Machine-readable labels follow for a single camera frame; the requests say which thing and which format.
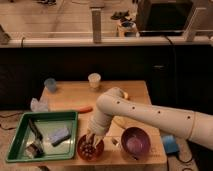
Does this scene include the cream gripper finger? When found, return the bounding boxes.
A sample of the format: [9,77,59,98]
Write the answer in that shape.
[94,136,102,147]
[86,133,93,142]

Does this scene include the cream ribbed gripper body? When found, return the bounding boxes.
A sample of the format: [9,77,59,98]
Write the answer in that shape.
[88,116,109,136]

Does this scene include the purple grape bunch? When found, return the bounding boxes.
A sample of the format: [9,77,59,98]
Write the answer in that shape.
[81,142,96,159]

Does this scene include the cream perforated robot arm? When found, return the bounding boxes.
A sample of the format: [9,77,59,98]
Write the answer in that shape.
[88,87,213,150]

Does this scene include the red bowl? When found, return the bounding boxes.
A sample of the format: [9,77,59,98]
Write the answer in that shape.
[77,135,104,161]

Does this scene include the purple bowl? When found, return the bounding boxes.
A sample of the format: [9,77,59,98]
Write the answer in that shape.
[121,127,151,158]

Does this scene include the orange carrot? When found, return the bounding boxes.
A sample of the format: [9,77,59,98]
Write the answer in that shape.
[72,106,93,114]

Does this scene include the blue sponge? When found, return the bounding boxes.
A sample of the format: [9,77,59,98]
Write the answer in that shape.
[48,127,71,146]

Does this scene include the green plastic tray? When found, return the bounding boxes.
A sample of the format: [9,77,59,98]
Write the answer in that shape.
[6,111,78,163]

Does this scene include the blue plastic cup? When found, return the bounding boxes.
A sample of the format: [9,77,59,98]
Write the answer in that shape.
[44,78,57,93]

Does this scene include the blue box on floor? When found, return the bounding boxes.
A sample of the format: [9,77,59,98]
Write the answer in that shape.
[162,135,179,154]

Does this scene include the black monitor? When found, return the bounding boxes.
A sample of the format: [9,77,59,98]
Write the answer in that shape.
[136,0,193,36]

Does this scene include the black handled metal tool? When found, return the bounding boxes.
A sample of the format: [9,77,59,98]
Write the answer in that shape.
[25,119,44,159]

